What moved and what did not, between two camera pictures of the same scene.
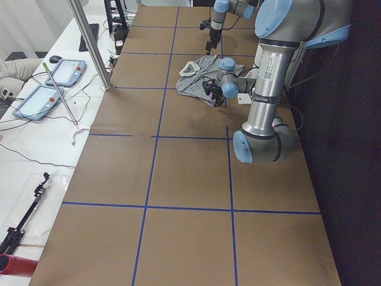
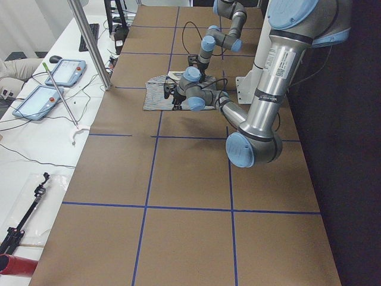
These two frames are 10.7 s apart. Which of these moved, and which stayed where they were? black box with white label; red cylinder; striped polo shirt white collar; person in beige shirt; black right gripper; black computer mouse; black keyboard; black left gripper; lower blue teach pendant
Moved: black left gripper; striped polo shirt white collar; black right gripper
Stayed: black box with white label; black keyboard; person in beige shirt; lower blue teach pendant; black computer mouse; red cylinder
